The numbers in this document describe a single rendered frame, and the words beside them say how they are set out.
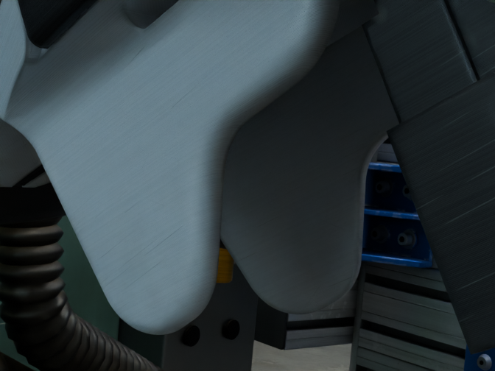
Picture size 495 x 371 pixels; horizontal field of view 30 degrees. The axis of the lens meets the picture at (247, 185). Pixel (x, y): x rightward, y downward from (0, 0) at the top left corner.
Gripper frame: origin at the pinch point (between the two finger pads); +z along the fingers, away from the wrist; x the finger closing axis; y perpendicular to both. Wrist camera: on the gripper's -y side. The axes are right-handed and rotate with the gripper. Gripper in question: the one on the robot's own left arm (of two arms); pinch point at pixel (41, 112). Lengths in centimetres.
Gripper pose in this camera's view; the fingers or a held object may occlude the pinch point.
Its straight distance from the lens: 18.5
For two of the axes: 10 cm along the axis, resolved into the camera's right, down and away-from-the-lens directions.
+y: 3.0, 9.1, -2.7
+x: 6.4, 0.2, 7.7
